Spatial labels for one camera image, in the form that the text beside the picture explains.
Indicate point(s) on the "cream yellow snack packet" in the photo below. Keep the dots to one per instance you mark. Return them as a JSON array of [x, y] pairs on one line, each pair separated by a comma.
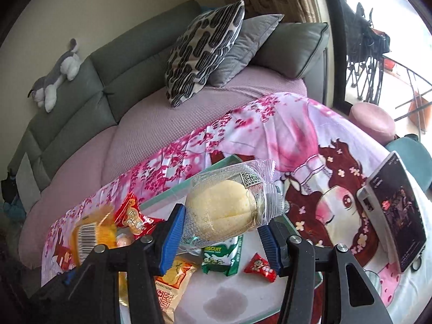
[[172, 283]]

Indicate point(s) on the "pink round stool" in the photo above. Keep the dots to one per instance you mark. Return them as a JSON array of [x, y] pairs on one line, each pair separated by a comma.
[[371, 123]]

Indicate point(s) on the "small red candy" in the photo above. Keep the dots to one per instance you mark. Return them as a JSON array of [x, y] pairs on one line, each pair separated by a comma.
[[260, 266]]

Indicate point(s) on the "teal rimmed white tray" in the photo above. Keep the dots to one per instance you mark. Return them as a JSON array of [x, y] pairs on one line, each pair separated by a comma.
[[219, 303]]

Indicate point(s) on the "grey white plush dog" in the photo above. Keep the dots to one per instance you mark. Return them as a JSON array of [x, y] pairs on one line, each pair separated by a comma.
[[57, 74]]

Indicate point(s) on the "pale jelly cup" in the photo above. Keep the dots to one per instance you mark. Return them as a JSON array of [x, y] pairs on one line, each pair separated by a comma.
[[124, 240]]

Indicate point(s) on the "black white patterned pillow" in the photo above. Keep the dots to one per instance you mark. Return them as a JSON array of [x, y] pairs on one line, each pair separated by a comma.
[[202, 54]]

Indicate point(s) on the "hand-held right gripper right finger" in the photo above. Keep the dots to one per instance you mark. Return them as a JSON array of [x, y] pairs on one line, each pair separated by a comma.
[[270, 249]]

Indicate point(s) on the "grey leather sofa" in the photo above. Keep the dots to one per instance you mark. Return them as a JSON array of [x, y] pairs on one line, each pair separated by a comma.
[[135, 60]]

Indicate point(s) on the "red snack packet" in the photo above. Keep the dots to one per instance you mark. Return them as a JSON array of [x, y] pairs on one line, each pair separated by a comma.
[[135, 216]]

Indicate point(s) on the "black bag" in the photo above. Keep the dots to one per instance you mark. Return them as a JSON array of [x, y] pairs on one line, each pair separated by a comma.
[[7, 187]]

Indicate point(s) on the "metal balcony railing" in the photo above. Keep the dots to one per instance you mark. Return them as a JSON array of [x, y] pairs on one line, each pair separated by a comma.
[[411, 84]]

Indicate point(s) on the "teal chair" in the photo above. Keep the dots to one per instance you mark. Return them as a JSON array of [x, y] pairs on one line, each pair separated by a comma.
[[413, 158]]

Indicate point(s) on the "cream bun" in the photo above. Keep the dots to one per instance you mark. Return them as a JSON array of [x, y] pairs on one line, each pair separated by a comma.
[[219, 209]]

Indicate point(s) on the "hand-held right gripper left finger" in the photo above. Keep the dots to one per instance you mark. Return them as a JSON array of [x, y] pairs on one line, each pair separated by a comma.
[[172, 243]]

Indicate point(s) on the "blue cloth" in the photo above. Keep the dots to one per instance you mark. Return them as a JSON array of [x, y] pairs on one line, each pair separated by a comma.
[[15, 211]]

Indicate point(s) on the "black folding stands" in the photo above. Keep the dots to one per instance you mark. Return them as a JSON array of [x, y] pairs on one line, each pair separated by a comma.
[[364, 47]]

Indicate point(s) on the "light grey pillow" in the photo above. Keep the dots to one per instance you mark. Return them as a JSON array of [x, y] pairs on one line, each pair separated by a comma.
[[28, 179]]

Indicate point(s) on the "pink printed blanket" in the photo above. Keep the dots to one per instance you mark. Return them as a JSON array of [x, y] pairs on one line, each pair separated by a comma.
[[287, 135]]

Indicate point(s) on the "terracotta pot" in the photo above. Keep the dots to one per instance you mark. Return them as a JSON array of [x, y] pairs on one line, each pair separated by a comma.
[[420, 108]]

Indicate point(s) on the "dark window frame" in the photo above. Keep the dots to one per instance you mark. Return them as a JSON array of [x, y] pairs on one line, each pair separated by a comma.
[[334, 40]]

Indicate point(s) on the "pink sofa seat cover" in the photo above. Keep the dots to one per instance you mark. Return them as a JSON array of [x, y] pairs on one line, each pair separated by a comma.
[[152, 135]]

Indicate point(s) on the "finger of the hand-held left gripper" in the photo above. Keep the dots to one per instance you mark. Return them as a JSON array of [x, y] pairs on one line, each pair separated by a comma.
[[69, 278]]

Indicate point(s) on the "orange snack packet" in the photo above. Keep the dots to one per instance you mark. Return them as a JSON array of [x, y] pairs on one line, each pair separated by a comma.
[[91, 236]]

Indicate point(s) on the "smartphone in white case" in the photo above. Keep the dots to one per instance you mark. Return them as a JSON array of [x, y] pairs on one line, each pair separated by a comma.
[[395, 209]]

